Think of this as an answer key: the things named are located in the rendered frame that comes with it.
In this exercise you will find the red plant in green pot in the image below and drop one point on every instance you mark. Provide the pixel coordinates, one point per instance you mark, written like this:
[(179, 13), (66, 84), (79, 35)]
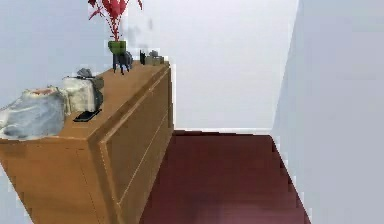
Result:
[(115, 20)]

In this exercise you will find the dark blue grey figurine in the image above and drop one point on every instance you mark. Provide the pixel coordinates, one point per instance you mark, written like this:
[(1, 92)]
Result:
[(122, 61)]

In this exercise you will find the small black upright object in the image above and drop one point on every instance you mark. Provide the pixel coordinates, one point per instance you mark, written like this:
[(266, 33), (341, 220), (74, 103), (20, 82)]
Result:
[(142, 57)]

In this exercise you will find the grey blue marbled lump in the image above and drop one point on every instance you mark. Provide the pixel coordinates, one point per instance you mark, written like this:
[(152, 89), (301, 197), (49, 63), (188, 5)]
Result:
[(31, 115)]

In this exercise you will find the flat black phone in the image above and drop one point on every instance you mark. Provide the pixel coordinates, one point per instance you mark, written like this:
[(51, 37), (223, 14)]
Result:
[(86, 115)]

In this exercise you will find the white marbled block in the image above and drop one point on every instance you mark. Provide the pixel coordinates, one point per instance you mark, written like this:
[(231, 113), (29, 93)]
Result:
[(79, 94)]

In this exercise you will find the brown wooden chest of drawers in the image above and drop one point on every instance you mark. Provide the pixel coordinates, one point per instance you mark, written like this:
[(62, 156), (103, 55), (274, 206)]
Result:
[(130, 140)]

